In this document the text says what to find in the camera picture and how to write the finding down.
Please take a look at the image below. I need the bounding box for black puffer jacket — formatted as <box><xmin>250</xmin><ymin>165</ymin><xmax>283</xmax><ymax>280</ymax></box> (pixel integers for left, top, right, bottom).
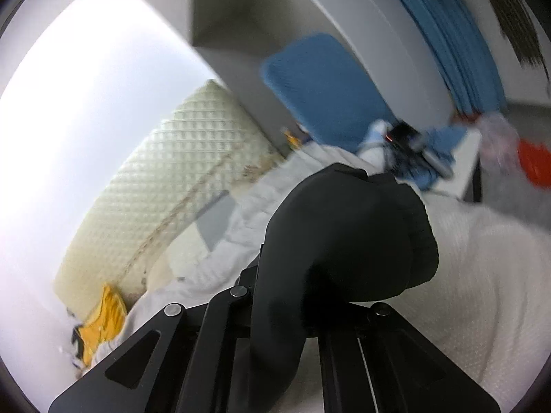
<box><xmin>248</xmin><ymin>163</ymin><xmax>439</xmax><ymax>412</ymax></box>

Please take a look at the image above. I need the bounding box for yellow cartoon pillow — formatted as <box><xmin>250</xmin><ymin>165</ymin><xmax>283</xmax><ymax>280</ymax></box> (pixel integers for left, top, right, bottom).
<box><xmin>71</xmin><ymin>284</ymin><xmax>127</xmax><ymax>368</ymax></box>

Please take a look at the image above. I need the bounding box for light grey bed duvet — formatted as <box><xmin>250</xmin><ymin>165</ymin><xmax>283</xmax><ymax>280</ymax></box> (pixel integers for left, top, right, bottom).
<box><xmin>94</xmin><ymin>144</ymin><xmax>550</xmax><ymax>412</ymax></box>

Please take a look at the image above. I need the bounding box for grey patchwork pillow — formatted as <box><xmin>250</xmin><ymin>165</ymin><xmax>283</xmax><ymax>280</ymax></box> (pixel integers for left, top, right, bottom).
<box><xmin>195</xmin><ymin>190</ymin><xmax>237</xmax><ymax>251</ymax></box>

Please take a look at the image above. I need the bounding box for cream quilted headboard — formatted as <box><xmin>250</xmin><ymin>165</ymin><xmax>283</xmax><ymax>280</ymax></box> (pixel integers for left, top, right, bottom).
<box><xmin>53</xmin><ymin>80</ymin><xmax>282</xmax><ymax>319</ymax></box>

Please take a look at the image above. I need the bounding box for black device beside bed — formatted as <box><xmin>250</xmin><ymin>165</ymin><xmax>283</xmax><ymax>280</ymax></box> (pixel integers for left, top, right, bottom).
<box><xmin>385</xmin><ymin>121</ymin><xmax>454</xmax><ymax>179</ymax></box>

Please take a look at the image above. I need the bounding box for blue upholstered chair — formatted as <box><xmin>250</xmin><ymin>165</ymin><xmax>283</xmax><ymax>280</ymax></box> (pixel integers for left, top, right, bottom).
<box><xmin>261</xmin><ymin>33</ymin><xmax>396</xmax><ymax>153</ymax></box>

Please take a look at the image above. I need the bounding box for orange red item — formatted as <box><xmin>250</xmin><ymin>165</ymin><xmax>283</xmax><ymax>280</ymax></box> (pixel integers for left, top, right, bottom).
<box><xmin>517</xmin><ymin>139</ymin><xmax>551</xmax><ymax>188</ymax></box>

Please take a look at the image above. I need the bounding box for blue curtain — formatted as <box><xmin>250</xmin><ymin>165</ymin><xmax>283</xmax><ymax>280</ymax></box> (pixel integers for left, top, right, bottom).
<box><xmin>400</xmin><ymin>0</ymin><xmax>506</xmax><ymax>114</ymax></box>

